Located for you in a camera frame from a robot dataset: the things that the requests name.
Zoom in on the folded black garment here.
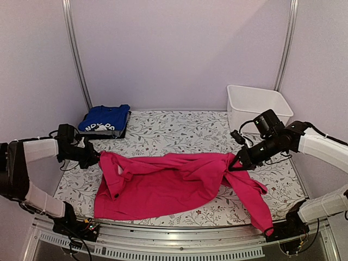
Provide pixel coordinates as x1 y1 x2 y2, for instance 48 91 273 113
79 111 132 140

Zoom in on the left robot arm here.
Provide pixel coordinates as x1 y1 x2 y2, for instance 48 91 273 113
1 136 100 236

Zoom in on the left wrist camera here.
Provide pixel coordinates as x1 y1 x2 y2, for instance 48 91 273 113
57 123 75 144

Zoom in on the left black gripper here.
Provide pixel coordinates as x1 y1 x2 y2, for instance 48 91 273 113
58 141 104 169

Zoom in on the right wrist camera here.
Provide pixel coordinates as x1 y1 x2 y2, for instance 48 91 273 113
230 109 285 145

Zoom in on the white plastic laundry bin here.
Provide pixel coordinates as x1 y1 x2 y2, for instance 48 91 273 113
227 85 294 132

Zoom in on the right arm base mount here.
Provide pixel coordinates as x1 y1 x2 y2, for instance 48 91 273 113
263 219 309 256

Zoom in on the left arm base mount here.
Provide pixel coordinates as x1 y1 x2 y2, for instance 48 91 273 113
53 218 100 242

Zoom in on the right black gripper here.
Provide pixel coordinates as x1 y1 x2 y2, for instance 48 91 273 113
229 134 281 171

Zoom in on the pink garment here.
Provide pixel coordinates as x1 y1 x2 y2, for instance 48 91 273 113
94 151 273 235

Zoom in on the front aluminium rail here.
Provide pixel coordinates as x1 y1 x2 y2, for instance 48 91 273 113
23 216 343 260

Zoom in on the left aluminium frame post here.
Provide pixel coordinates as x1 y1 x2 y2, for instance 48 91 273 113
61 0 92 110

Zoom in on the right aluminium frame post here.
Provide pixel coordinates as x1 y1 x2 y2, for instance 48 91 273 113
274 0 299 92

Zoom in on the grey shirt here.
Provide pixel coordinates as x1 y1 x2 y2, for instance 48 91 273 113
106 129 126 139

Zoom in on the blue t-shirt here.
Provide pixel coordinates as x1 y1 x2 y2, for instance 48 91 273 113
78 104 131 132

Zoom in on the floral tablecloth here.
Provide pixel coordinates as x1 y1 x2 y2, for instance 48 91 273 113
54 111 307 227

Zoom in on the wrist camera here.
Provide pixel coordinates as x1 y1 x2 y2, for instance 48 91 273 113
230 109 285 145
57 123 75 144

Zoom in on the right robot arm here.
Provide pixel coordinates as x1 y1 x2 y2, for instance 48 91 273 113
228 119 347 237

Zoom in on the aluminium frame post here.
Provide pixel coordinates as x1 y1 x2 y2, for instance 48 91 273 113
274 0 299 92
61 0 92 110

